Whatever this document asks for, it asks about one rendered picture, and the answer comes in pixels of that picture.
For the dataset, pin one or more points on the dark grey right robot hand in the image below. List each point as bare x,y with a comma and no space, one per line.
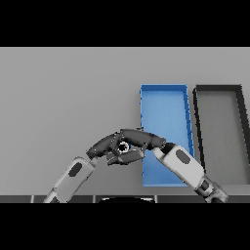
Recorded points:
136,143

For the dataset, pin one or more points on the blue bin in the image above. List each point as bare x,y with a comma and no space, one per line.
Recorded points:
166,110

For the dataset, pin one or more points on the dark grey bin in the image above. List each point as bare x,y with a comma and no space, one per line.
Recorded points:
221,130

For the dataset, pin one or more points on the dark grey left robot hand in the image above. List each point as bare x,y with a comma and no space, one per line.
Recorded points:
101,146

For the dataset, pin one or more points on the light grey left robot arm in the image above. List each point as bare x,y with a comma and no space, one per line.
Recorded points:
70,179

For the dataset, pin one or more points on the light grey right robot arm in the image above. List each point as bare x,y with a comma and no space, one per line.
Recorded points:
187,169

